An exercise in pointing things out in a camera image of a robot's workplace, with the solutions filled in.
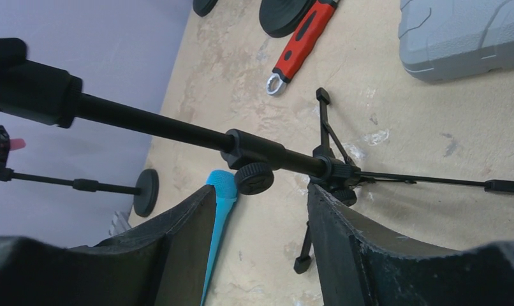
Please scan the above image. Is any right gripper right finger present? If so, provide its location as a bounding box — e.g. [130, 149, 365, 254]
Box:
[307, 184, 514, 305]

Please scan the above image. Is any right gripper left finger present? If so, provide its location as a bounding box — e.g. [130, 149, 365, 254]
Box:
[0, 185, 216, 305]

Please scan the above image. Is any blue microphone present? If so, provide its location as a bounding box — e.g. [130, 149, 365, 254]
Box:
[200, 170, 238, 305]

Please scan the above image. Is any black tripod shock-mount stand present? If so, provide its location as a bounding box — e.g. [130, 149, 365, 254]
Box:
[0, 38, 514, 275]

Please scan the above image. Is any black round-base stand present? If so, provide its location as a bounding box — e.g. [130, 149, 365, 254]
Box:
[193, 0, 217, 17]
[259, 0, 314, 38]

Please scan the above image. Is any pink microphone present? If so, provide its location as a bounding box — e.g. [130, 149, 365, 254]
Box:
[0, 138, 26, 151]

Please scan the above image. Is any black round-base back stand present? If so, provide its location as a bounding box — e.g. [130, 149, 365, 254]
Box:
[193, 0, 217, 17]

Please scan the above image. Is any red adjustable wrench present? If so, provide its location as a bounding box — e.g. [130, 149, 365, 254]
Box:
[266, 1, 339, 96]

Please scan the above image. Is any grey plastic tool case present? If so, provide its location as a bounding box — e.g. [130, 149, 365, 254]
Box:
[398, 0, 514, 82]

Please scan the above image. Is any black shock-mount left stand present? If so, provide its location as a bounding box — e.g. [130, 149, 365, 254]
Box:
[0, 125, 159, 217]

